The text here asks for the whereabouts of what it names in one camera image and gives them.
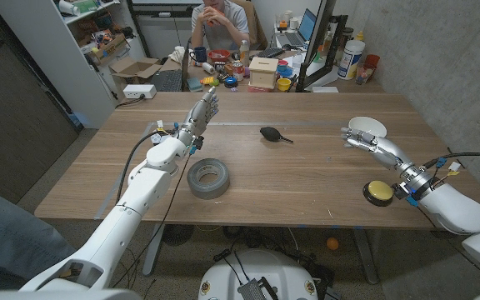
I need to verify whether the brown chair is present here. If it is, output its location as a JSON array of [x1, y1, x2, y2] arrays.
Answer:
[[239, 0, 269, 51]]

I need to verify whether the white power strip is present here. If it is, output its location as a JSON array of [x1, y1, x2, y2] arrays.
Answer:
[[122, 83, 158, 100]]

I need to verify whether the white wipes canister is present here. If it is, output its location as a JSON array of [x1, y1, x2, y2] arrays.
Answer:
[[337, 39, 366, 81]]

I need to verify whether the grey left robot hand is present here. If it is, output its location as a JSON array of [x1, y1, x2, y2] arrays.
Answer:
[[176, 86, 220, 147]]

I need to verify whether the black rubber bulb pipette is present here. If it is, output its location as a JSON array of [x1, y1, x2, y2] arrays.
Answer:
[[259, 126, 295, 144]]

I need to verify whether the orange plastic toy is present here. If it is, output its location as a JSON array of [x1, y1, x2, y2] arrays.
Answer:
[[206, 8, 226, 27]]

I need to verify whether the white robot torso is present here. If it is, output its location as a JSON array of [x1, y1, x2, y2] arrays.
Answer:
[[197, 248, 319, 300]]

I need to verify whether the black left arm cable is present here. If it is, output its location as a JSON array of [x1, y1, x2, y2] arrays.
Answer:
[[116, 131, 162, 204]]

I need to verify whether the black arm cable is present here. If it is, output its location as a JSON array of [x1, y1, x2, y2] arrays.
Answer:
[[116, 131, 162, 204], [422, 152, 480, 170]]

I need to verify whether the grey duct tape roll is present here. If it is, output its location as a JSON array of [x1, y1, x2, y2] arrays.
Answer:
[[186, 157, 231, 200]]

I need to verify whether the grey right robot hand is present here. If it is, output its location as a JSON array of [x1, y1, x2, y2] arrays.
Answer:
[[340, 127, 435, 201]]

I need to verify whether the grey table leg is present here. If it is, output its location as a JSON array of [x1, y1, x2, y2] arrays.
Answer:
[[352, 227, 379, 286], [142, 223, 166, 277]]

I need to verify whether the small wooden box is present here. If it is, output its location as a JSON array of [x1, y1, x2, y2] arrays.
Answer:
[[248, 56, 279, 90]]

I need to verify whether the red bowl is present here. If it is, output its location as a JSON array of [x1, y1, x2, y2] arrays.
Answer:
[[208, 49, 232, 63]]

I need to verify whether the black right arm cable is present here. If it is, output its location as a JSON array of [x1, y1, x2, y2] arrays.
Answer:
[[422, 152, 480, 170]]

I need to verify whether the white shelf unit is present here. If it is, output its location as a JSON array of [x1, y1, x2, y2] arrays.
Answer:
[[0, 0, 148, 129]]

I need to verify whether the seated person in grey shirt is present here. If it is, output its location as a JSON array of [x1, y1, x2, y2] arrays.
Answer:
[[191, 0, 251, 52]]

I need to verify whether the black monitor on stand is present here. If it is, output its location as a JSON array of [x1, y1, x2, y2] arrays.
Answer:
[[296, 0, 349, 93]]

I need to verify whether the dark blue mug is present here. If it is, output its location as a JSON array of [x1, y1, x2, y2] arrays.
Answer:
[[189, 46, 208, 63]]

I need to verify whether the cardboard box with toys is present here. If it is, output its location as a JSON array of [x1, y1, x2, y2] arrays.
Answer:
[[89, 32, 128, 63]]

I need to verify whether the clear plastic bottle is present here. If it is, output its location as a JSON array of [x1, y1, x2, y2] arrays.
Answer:
[[239, 39, 251, 67]]

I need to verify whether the black keyboard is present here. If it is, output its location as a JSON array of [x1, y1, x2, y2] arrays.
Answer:
[[256, 47, 286, 59]]

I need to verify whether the yellow button with black base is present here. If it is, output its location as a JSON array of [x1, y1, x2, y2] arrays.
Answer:
[[362, 180, 394, 208]]

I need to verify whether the open laptop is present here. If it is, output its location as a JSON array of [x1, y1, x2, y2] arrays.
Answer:
[[276, 7, 318, 48]]

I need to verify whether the standing person in blue jeans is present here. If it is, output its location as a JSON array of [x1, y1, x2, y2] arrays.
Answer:
[[0, 162, 77, 288]]

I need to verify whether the red cup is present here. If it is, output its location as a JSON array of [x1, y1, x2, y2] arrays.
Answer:
[[364, 53, 381, 70]]

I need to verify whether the printed tin can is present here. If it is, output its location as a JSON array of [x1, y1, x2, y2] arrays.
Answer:
[[232, 61, 246, 82]]

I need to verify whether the clear cup with coloured pieces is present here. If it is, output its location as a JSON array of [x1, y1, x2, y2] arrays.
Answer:
[[355, 62, 375, 86]]

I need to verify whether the white bowl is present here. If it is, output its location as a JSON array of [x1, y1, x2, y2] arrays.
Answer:
[[347, 116, 388, 138]]

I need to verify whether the open cardboard box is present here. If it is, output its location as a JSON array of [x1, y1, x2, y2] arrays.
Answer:
[[109, 56, 163, 84]]

